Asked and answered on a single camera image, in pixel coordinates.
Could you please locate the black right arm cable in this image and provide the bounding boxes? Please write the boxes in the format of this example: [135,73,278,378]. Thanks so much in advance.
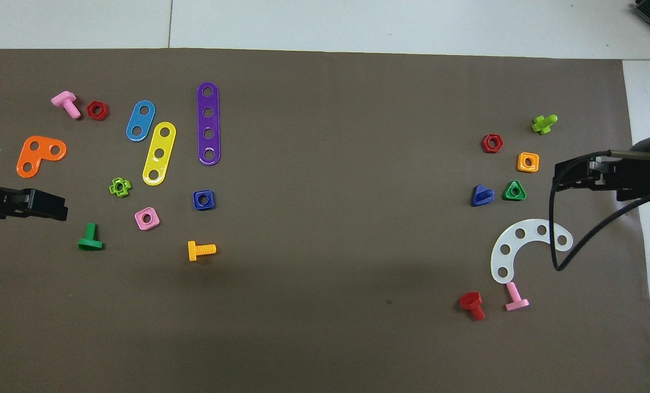
[548,148,650,272]

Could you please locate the blue triangle-head plastic screw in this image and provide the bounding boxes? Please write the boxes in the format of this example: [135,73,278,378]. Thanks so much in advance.
[471,184,495,207]

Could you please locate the yellow three-hole plastic strip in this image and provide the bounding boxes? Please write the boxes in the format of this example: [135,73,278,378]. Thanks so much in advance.
[142,121,177,187]

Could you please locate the lime cross-head plastic screw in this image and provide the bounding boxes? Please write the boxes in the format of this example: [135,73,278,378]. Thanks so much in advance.
[530,114,558,135]

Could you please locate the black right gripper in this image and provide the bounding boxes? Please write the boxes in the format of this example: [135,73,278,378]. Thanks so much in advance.
[553,134,650,203]

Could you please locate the brown table mat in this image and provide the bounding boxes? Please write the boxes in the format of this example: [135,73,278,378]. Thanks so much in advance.
[0,48,650,393]

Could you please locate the orange angled three-hole plate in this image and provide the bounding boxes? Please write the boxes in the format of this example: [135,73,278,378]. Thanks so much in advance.
[16,135,68,179]

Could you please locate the purple four-hole plastic strip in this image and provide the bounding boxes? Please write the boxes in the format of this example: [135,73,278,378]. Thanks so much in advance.
[196,82,222,166]

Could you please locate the green plastic screw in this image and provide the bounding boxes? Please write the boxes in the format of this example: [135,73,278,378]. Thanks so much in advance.
[77,222,104,252]

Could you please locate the white curved five-hole plate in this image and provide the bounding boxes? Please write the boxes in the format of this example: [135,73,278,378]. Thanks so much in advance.
[490,219,574,285]

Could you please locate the blue two-hole plastic strip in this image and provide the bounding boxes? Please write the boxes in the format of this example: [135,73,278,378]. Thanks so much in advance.
[126,100,156,142]

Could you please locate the pink square plastic nut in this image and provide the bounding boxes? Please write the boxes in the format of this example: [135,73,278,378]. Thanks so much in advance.
[134,207,160,231]

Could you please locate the orange plastic screw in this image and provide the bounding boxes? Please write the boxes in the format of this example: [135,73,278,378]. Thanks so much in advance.
[187,240,217,262]

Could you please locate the pink plastic screw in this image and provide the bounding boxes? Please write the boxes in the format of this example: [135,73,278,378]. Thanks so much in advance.
[504,281,530,312]
[50,90,82,120]

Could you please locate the red plastic screw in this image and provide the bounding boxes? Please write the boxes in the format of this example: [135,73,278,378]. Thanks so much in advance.
[459,291,486,321]

